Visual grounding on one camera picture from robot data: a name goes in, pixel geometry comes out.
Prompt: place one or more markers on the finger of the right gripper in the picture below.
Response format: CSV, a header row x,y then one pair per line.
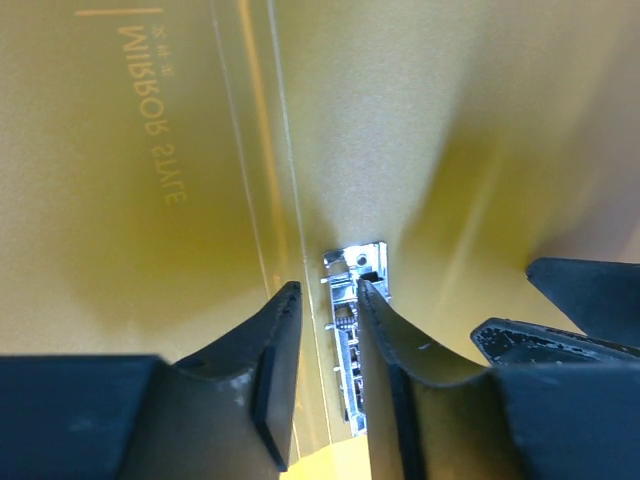
x,y
509,343
600,298

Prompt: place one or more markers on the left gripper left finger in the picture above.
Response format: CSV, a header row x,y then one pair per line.
x,y
226,410

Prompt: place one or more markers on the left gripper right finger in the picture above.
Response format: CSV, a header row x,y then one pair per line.
x,y
431,413

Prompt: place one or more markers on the metal folder clip mechanism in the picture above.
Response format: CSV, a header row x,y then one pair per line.
x,y
344,268

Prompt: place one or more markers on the yellow plastic folder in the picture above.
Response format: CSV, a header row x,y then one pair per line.
x,y
167,166

